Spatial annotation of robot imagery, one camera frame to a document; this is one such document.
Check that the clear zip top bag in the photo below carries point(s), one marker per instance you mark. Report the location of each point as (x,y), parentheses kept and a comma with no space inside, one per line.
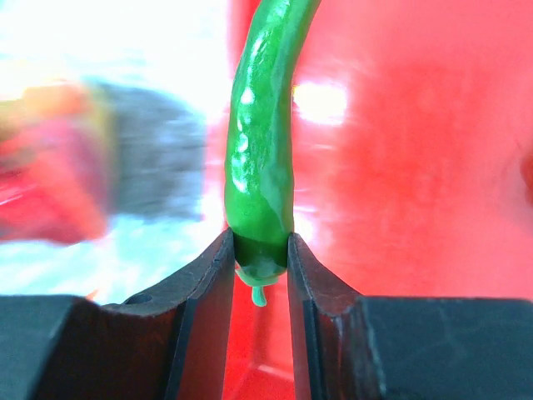
(57,163)

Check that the green toy chili pepper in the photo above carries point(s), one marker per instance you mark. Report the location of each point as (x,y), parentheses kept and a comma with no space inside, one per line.
(259,178)

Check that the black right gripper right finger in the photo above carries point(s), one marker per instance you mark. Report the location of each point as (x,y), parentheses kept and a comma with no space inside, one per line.
(346,345)

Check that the red plastic bin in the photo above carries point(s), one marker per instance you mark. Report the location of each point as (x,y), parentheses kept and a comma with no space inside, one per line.
(413,162)

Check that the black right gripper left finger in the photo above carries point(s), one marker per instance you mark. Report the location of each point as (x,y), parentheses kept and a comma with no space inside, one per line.
(167,342)

